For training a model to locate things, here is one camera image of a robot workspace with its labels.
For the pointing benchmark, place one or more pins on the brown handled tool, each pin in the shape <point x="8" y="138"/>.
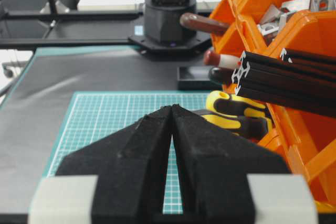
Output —
<point x="200" y="23"/>

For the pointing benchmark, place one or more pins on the black aluminium extrusion bar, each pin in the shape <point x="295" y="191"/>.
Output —
<point x="286" y="84"/>

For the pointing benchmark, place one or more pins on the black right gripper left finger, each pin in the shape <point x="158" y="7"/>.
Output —
<point x="117" y="179"/>

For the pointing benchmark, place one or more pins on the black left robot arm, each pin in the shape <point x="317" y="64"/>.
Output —
<point x="162" y="26"/>

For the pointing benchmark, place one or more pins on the green cutting mat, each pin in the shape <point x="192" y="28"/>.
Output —
<point x="94" y="115"/>

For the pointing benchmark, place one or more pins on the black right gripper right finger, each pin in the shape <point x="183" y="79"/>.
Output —
<point x="232" y="180"/>

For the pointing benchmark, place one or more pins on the black handled screwdriver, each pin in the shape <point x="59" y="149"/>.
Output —
<point x="221" y="76"/>

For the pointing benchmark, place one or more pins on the black table mat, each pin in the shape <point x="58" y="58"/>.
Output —
<point x="33" y="111"/>

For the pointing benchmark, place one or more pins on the black shallow tray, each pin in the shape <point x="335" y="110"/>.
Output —
<point x="195" y="78"/>

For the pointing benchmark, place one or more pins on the silver aluminium corner brackets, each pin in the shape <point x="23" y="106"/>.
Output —
<point x="275" y="19"/>

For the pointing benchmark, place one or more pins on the yellow black handled cutter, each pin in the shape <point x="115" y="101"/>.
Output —
<point x="242" y="116"/>

